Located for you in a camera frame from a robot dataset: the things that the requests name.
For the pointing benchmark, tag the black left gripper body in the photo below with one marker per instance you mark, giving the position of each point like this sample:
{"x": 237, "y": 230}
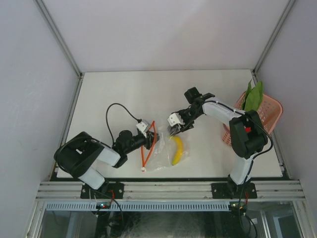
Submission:
{"x": 148, "y": 143}

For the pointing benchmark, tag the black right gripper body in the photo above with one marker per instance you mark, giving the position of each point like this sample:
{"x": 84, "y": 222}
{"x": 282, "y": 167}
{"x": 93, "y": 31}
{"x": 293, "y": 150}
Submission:
{"x": 188, "y": 116}

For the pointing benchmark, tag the clear zip top bag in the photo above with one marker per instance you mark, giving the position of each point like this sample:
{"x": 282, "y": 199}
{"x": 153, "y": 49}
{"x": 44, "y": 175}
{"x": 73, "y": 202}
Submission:
{"x": 160, "y": 155}

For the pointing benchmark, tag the green fake leafy vegetable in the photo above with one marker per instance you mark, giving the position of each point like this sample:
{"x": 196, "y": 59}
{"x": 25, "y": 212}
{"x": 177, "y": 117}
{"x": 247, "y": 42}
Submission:
{"x": 253, "y": 97}

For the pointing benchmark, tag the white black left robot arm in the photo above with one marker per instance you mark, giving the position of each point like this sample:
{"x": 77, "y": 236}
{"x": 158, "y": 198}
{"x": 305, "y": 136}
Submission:
{"x": 77, "y": 155}

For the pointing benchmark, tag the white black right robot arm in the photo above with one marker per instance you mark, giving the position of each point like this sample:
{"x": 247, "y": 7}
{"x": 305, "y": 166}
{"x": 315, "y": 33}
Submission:
{"x": 248, "y": 136}

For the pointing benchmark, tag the yellow fake banana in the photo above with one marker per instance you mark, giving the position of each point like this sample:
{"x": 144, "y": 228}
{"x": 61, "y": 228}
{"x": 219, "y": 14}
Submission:
{"x": 179, "y": 149}

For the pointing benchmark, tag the pink plastic basket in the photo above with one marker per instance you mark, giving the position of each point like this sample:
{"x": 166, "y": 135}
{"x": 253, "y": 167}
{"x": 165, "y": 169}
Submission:
{"x": 269, "y": 111}

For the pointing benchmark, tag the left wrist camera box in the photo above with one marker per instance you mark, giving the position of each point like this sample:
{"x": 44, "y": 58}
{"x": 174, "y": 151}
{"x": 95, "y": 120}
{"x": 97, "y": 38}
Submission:
{"x": 143, "y": 126}

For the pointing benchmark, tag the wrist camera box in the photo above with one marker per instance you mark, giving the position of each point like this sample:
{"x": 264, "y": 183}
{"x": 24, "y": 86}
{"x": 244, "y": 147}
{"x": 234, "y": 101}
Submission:
{"x": 143, "y": 126}
{"x": 175, "y": 119}

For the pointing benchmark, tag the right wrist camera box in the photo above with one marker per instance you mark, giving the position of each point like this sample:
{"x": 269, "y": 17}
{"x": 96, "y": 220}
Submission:
{"x": 175, "y": 119}

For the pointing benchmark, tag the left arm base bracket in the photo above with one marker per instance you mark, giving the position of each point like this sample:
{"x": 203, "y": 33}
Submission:
{"x": 115, "y": 190}

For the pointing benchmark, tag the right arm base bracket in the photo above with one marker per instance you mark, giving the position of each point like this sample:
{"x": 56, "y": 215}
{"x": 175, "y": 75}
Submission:
{"x": 227, "y": 190}

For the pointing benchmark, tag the aluminium mounting rail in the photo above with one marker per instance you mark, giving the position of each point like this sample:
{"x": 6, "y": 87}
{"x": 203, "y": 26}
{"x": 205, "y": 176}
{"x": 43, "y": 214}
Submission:
{"x": 267, "y": 190}

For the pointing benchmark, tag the perforated cable tray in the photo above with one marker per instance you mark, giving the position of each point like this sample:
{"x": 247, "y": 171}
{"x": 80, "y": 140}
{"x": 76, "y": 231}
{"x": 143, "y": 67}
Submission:
{"x": 136, "y": 206}

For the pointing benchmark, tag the aluminium frame post right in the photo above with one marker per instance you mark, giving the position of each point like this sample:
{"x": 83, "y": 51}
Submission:
{"x": 274, "y": 35}

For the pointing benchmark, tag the aluminium frame post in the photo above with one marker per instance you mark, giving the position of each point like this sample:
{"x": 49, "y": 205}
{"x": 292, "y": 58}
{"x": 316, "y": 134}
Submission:
{"x": 274, "y": 35}
{"x": 52, "y": 26}

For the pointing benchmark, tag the aluminium frame post left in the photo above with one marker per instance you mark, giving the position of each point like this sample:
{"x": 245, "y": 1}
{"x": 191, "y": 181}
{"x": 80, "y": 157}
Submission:
{"x": 52, "y": 26}

